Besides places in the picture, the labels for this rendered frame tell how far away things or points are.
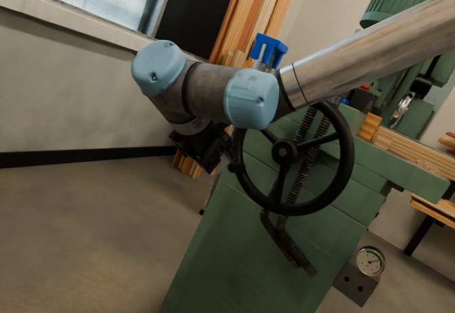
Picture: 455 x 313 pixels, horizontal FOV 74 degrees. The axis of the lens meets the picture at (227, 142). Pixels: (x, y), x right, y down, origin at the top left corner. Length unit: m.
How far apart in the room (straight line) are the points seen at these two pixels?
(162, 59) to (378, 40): 0.29
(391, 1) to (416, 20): 0.51
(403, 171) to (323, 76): 0.43
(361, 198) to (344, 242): 0.13
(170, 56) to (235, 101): 0.10
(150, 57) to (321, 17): 3.31
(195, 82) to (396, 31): 0.27
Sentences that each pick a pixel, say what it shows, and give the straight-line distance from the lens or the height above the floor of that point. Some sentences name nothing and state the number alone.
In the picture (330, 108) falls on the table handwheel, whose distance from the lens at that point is 0.67.
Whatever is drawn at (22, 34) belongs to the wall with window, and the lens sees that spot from 1.68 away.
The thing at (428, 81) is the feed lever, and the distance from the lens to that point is 1.13.
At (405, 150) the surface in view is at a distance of 0.99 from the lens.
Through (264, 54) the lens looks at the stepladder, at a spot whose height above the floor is 1.06.
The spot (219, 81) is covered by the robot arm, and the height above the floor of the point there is 0.91.
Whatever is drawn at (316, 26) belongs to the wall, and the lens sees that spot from 3.65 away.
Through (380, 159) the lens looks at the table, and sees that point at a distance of 0.84.
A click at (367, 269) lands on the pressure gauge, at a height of 0.64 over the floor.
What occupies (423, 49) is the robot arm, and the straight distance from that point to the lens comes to 0.49.
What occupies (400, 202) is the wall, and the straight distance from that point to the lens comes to 3.43.
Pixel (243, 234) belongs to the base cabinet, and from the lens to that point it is 0.99.
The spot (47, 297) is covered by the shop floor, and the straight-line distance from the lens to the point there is 1.29.
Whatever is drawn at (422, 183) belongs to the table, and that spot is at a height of 0.87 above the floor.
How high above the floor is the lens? 0.94
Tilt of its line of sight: 14 degrees down
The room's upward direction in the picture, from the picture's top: 24 degrees clockwise
